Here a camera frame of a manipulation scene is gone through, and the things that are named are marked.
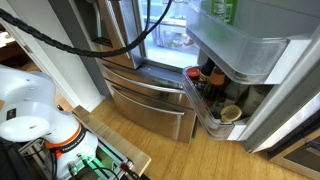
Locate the upper clear door bin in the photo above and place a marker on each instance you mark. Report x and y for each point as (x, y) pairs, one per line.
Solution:
(263, 44)

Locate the dark sauce bottle black cap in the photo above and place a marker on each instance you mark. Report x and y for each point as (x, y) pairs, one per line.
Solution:
(206, 70)

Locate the small dark bottle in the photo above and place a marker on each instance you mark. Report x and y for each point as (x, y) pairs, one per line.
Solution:
(217, 107)

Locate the right open refrigerator door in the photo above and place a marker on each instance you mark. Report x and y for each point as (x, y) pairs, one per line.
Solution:
(273, 119)

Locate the green plastic bottle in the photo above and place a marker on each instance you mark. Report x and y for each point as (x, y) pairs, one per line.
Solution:
(225, 10)

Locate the clear vegetable crisper drawer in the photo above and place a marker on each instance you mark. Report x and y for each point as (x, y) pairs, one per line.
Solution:
(171, 36)

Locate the brown sauce bottle orange label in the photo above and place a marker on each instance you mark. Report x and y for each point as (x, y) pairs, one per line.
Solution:
(214, 85)

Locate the lower stainless freezer drawer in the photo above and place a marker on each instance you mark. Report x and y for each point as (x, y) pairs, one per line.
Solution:
(169, 120)

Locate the yellow lidded jar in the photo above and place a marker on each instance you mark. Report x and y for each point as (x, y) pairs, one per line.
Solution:
(230, 113)

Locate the left stainless refrigerator door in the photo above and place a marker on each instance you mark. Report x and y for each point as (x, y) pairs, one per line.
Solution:
(108, 24)

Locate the clear door bin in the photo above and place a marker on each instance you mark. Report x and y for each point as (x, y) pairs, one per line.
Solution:
(263, 44)
(215, 128)

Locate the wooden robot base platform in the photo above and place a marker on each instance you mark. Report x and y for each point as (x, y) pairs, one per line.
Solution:
(118, 143)

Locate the grey tall jar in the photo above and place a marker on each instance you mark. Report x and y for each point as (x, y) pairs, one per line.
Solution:
(255, 97)

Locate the dark cabinet drawer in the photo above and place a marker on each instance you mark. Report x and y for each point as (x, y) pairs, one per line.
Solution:
(301, 154)

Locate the red capped sauce bottle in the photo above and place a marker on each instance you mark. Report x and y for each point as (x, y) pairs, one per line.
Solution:
(193, 73)

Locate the upper stainless freezer drawer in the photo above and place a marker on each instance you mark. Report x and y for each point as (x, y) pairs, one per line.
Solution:
(154, 82)

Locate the stainless freezer drawer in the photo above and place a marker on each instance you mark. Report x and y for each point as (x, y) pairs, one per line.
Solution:
(154, 82)
(169, 120)

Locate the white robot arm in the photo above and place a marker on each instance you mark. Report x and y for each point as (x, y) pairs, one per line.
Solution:
(29, 112)

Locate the lower clear door bin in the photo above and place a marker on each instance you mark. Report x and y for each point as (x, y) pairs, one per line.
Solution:
(215, 128)

